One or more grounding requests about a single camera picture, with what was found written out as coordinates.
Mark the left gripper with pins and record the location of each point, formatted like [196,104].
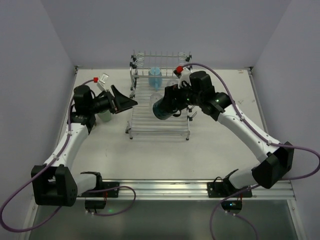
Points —
[113,101]

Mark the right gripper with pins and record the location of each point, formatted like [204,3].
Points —
[171,97]

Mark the dark green ceramic mug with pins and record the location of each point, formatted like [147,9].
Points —
[162,115]

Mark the clear glass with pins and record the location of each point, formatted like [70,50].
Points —
[154,98]
[172,82]

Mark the light green plastic cup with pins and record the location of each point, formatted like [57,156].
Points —
[105,116]

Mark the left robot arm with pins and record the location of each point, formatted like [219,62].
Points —
[52,182]

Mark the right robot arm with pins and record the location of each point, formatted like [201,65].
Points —
[196,89]

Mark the metal dish rack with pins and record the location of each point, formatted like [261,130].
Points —
[143,120]

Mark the blue plastic mug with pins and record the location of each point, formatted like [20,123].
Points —
[155,78]

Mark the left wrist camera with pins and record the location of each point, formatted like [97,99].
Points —
[102,82]

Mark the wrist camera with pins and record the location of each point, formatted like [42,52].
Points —
[102,82]
[183,74]

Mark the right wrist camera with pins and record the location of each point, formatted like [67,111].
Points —
[183,74]

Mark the aluminium mounting rail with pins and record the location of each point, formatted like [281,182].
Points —
[171,190]

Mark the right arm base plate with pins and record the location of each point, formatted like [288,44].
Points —
[220,188]

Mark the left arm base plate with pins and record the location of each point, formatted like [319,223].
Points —
[94,202]

